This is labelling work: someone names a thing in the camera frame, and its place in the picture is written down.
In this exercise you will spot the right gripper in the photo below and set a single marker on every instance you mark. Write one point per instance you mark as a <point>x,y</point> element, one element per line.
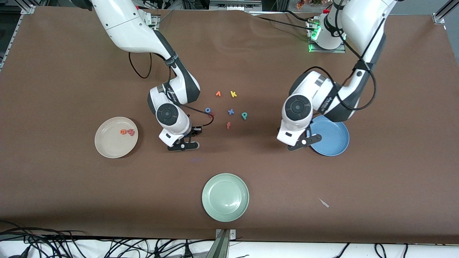
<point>195,131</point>

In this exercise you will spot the pink foam letter w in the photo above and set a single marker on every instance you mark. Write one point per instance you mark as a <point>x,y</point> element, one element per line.
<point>131,132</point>

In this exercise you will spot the teal foam letter p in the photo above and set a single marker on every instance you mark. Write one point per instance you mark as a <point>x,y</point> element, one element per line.
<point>244,115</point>

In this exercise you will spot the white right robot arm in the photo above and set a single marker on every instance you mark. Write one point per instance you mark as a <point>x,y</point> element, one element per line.
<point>125,25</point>

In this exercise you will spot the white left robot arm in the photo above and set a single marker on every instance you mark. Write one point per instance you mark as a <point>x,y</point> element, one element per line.
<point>362,18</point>

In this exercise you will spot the blue plate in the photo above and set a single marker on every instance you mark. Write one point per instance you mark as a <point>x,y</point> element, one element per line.
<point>333,138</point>

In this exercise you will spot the beige brown plate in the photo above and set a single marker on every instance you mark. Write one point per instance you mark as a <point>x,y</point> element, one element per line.
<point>111,143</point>

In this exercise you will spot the white paper scrap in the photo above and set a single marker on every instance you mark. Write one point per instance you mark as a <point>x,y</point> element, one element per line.
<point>323,202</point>

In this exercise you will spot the pale green plate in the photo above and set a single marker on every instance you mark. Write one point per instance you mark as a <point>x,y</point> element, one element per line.
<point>225,197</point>

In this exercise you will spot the brown table cover sheet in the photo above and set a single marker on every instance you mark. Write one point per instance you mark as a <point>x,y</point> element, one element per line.
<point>71,186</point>

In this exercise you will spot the orange artificial flowers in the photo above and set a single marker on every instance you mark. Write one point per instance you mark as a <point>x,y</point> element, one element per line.
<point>301,4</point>

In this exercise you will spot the grey metal equipment box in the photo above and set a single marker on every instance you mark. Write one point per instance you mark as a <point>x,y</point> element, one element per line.
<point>233,5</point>

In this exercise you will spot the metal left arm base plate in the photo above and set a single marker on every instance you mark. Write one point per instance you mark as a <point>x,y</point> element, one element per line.
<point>315,49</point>

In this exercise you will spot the aluminium camera post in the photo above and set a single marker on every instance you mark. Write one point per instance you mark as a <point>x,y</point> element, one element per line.
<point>222,247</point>

